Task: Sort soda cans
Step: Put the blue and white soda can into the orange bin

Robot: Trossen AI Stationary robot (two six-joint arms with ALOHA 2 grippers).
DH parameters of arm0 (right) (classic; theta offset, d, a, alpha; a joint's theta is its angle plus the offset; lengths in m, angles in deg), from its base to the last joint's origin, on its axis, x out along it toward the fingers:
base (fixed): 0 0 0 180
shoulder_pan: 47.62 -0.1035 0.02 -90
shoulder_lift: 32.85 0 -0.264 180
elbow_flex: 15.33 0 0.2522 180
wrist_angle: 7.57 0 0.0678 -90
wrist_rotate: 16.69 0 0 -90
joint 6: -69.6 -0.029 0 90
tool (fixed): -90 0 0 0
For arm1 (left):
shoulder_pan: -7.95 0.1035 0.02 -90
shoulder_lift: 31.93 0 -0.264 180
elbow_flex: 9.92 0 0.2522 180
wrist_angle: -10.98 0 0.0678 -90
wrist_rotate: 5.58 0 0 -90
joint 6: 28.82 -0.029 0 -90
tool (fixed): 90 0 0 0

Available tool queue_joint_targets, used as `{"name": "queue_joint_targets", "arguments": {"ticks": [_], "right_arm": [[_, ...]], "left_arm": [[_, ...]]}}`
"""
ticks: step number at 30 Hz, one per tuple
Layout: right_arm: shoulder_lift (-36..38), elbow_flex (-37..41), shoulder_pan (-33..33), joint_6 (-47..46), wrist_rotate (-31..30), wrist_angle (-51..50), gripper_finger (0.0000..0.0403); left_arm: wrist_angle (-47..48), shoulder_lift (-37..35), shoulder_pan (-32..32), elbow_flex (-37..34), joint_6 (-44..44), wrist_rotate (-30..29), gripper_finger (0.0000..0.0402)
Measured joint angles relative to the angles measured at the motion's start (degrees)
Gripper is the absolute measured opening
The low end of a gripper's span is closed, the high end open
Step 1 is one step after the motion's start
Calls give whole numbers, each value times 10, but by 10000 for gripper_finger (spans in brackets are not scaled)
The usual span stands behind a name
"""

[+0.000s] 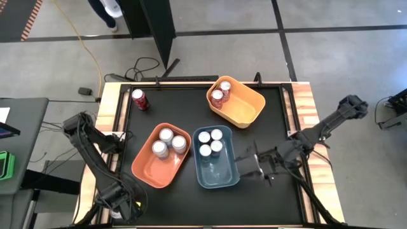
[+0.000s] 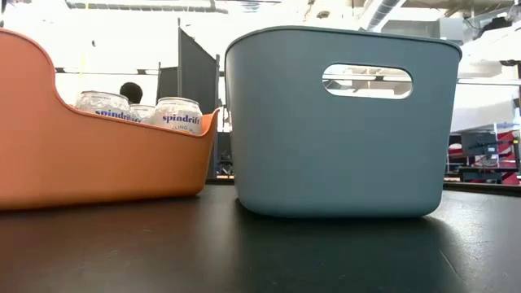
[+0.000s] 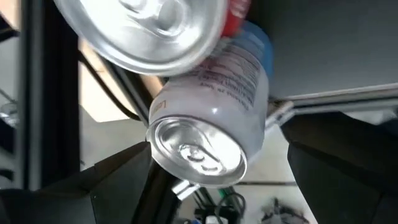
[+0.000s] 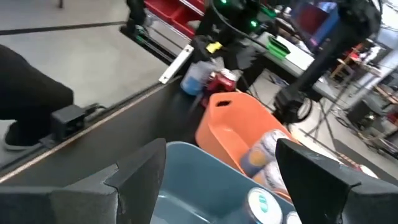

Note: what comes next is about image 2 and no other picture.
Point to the orange plastic bin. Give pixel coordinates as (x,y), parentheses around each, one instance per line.
(102,163)

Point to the blue plastic bin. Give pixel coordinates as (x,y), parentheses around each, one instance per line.
(285,163)

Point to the person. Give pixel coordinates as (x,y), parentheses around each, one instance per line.
(131,91)

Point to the black background monitor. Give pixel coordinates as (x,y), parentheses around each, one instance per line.
(480,144)

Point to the black background table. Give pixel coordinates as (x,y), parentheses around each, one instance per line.
(484,173)

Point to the red white striped rack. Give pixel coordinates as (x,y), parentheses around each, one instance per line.
(510,179)

